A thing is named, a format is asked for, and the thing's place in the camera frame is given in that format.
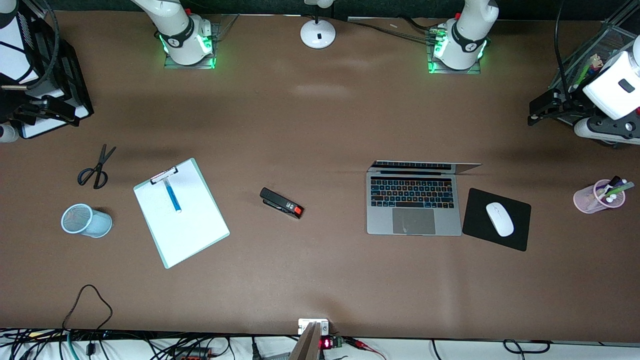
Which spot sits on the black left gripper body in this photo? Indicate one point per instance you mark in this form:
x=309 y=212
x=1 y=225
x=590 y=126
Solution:
x=573 y=104

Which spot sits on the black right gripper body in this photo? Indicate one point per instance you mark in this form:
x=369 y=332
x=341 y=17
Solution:
x=10 y=103

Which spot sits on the blue marker white cap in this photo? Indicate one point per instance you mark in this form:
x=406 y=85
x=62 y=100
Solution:
x=173 y=196

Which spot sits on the silver laptop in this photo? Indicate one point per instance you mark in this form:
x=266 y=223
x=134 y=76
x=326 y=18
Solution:
x=415 y=200

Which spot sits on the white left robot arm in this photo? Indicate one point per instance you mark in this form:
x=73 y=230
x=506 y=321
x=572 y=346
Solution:
x=467 y=30

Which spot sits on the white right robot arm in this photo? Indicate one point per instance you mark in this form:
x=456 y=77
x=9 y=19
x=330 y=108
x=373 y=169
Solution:
x=185 y=35

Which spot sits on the green marker white tip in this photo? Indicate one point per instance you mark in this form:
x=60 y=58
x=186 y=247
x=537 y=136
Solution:
x=581 y=75

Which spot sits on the black marker in cup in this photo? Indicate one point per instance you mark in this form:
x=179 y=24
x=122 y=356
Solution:
x=614 y=180

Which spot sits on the purple marker in cup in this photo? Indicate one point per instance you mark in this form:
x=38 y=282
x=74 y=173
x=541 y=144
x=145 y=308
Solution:
x=614 y=186

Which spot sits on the green marker in cup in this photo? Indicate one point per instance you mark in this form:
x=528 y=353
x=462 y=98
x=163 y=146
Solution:
x=621 y=188

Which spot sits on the black stacked paper tray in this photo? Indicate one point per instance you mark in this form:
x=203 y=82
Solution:
x=75 y=80

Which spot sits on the tan wooden piece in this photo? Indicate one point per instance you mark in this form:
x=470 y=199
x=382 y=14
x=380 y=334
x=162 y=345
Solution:
x=596 y=61

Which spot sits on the white paper stack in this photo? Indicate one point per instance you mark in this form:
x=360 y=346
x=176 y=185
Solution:
x=15 y=55

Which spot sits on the black scissors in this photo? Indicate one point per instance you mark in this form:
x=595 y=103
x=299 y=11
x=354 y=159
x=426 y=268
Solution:
x=102 y=161

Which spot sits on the silver mesh desk tray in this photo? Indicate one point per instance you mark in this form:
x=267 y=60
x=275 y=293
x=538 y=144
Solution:
x=620 y=37

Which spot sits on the pink pen cup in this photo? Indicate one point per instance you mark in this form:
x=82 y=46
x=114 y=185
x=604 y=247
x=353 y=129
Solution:
x=585 y=200

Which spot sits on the light blue mesh cup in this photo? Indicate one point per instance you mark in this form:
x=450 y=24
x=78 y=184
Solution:
x=100 y=224

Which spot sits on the mint green clipboard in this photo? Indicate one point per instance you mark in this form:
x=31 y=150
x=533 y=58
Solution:
x=163 y=176

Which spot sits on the white computer mouse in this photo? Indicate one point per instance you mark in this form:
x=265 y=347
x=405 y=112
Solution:
x=500 y=220

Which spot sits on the black mouse pad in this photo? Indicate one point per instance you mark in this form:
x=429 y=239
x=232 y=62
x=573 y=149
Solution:
x=475 y=225

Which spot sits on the white board with teal edge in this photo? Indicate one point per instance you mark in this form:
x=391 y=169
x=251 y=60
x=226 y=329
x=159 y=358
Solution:
x=190 y=230

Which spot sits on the black stapler red tip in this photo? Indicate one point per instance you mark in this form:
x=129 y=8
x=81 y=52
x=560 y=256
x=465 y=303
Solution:
x=280 y=201

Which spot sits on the white lamp base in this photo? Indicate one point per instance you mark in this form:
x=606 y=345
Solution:
x=310 y=35

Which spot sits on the black power strip orange switches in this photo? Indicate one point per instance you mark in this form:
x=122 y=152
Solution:
x=192 y=354

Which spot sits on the circuit board red display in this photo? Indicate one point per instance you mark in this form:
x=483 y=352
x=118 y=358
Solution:
x=336 y=342

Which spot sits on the small white box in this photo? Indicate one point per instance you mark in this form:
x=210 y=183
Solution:
x=303 y=326

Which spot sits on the wooden post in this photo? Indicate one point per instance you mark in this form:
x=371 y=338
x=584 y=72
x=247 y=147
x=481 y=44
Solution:
x=306 y=347

